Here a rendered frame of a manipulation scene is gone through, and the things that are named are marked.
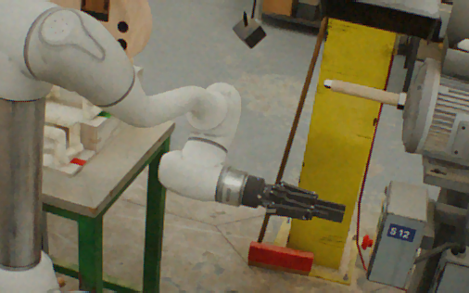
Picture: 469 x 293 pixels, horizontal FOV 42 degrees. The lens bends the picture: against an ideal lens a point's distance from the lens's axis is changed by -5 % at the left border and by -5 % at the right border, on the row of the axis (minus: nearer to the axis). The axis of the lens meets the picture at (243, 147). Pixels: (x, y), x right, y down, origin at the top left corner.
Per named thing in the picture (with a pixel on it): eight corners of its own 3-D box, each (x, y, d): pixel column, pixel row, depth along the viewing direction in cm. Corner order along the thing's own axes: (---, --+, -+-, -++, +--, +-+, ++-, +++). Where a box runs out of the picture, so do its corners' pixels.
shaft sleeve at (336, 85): (397, 103, 166) (399, 93, 164) (396, 108, 163) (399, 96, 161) (331, 88, 169) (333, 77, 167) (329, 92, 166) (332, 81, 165)
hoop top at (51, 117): (82, 127, 177) (82, 117, 176) (76, 132, 174) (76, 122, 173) (24, 112, 181) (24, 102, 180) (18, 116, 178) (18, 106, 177)
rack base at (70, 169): (96, 154, 183) (96, 150, 182) (71, 177, 170) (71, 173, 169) (19, 133, 188) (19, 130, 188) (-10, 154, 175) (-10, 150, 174)
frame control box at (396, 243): (452, 271, 165) (482, 190, 153) (454, 322, 146) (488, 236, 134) (366, 250, 169) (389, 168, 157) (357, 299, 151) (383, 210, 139)
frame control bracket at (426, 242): (431, 211, 164) (436, 198, 162) (430, 250, 148) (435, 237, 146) (417, 208, 165) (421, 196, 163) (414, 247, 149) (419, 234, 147)
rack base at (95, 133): (120, 133, 197) (121, 106, 193) (96, 155, 183) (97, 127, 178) (46, 114, 202) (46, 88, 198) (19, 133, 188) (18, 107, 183)
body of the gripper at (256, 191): (247, 194, 155) (285, 203, 153) (237, 211, 148) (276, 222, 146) (251, 167, 152) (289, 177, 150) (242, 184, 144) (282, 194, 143)
